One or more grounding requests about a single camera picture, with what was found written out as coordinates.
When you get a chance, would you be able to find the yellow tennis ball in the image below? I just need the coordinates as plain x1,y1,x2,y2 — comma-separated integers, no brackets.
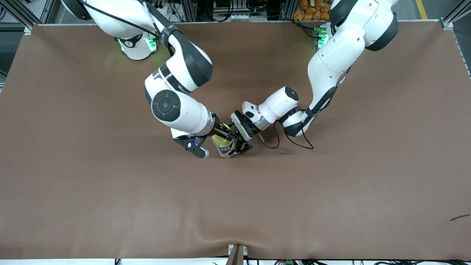
212,124,233,148

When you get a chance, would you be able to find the silver tennis ball can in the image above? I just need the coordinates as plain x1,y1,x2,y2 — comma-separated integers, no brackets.
212,134,238,159

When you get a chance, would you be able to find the brown table mat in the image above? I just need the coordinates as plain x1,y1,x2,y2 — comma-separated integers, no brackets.
0,20,471,260

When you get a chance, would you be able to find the orange bags pile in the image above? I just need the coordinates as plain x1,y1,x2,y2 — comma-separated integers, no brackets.
293,0,332,21

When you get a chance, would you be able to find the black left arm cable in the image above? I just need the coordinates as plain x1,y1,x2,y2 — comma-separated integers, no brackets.
259,66,350,150

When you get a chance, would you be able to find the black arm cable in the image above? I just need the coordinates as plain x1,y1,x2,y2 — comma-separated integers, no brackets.
259,66,350,150
79,0,173,48

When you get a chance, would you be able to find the metal table clamp bracket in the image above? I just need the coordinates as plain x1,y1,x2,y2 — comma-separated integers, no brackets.
226,244,249,265

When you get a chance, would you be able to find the aluminium frame profile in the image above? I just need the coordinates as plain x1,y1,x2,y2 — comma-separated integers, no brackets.
281,0,295,20
184,0,198,22
440,0,471,78
0,0,56,35

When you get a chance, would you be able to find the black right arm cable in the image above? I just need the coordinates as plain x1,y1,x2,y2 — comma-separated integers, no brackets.
79,0,173,48

